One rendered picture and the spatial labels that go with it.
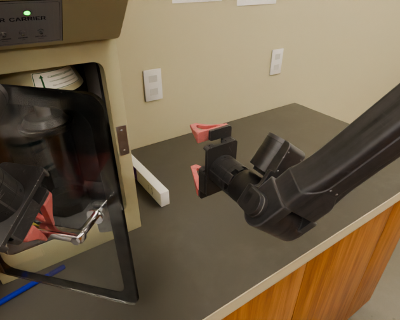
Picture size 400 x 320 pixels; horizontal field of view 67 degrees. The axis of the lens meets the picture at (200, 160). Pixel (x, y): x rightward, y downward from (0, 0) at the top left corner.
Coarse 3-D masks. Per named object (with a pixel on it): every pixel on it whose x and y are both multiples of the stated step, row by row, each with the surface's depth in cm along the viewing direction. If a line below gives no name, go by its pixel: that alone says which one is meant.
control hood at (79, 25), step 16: (0, 0) 37; (16, 0) 37; (64, 0) 40; (80, 0) 42; (96, 0) 43; (112, 0) 44; (64, 16) 43; (80, 16) 44; (96, 16) 46; (112, 16) 47; (64, 32) 46; (80, 32) 48; (96, 32) 49; (112, 32) 51; (0, 48) 44
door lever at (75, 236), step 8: (88, 216) 45; (96, 216) 44; (32, 224) 42; (40, 224) 42; (48, 224) 42; (88, 224) 43; (48, 232) 41; (56, 232) 41; (64, 232) 41; (72, 232) 41; (80, 232) 41; (64, 240) 41; (72, 240) 40; (80, 240) 40
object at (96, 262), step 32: (32, 96) 36; (64, 96) 35; (96, 96) 35; (0, 128) 40; (32, 128) 39; (64, 128) 38; (96, 128) 36; (0, 160) 44; (32, 160) 42; (64, 160) 40; (96, 160) 39; (64, 192) 44; (96, 192) 42; (64, 224) 48; (96, 224) 46; (0, 256) 57; (32, 256) 55; (64, 256) 52; (96, 256) 50; (128, 256) 48; (64, 288) 58; (96, 288) 55; (128, 288) 52
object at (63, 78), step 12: (24, 72) 52; (36, 72) 53; (48, 72) 54; (60, 72) 56; (72, 72) 59; (12, 84) 52; (24, 84) 52; (36, 84) 53; (48, 84) 54; (60, 84) 56; (72, 84) 58
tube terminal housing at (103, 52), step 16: (16, 48) 47; (32, 48) 49; (48, 48) 50; (64, 48) 51; (80, 48) 52; (96, 48) 54; (112, 48) 55; (0, 64) 47; (16, 64) 48; (32, 64) 50; (48, 64) 51; (64, 64) 52; (112, 64) 57; (112, 80) 58; (112, 96) 59; (112, 112) 61; (112, 128) 65; (128, 144) 66; (128, 160) 68; (128, 176) 70; (128, 192) 72; (128, 208) 74; (128, 224) 76; (0, 272) 63
